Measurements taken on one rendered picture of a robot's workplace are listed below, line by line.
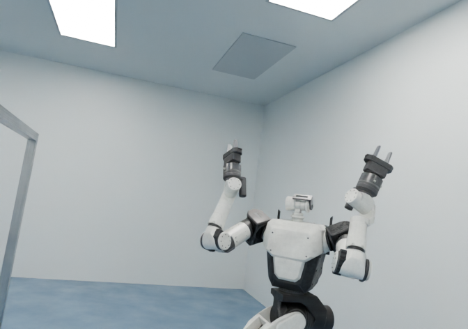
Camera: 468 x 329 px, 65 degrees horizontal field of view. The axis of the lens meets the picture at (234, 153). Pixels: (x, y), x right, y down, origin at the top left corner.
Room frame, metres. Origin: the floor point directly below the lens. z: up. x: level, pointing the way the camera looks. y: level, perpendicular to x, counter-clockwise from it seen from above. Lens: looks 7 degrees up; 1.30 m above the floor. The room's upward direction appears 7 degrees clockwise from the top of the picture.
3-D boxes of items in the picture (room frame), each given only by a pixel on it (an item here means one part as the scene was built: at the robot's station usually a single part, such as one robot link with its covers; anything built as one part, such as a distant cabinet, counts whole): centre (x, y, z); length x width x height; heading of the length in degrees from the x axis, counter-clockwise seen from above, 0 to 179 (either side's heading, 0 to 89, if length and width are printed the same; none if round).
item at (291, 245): (1.80, -0.36, 1.11); 0.34 x 0.30 x 0.36; 63
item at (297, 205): (1.75, -0.33, 1.31); 0.10 x 0.07 x 0.09; 63
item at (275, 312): (1.79, -0.40, 0.84); 0.28 x 0.13 x 0.18; 107
